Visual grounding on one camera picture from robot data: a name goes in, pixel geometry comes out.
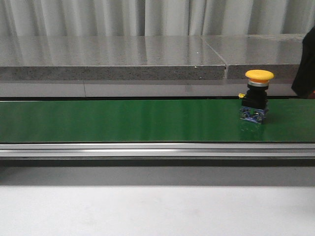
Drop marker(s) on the grey stone slab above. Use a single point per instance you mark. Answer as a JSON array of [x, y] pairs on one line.
[[108, 58], [279, 54]]

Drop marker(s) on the grey stone slab left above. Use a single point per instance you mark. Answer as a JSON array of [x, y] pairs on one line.
[[108, 58]]

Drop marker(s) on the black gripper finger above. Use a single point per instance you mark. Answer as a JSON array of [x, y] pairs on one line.
[[304, 82]]

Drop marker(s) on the yellow mushroom push button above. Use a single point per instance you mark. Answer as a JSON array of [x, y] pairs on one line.
[[254, 102]]

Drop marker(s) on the aluminium conveyor frame rail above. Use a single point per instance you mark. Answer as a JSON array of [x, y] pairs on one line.
[[158, 151]]

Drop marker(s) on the grey stone slab right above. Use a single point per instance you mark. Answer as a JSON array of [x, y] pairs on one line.
[[279, 54]]

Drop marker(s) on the green conveyor belt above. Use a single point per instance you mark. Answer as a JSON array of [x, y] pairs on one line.
[[187, 120]]

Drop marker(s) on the grey pleated curtain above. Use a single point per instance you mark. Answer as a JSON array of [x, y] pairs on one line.
[[154, 17]]

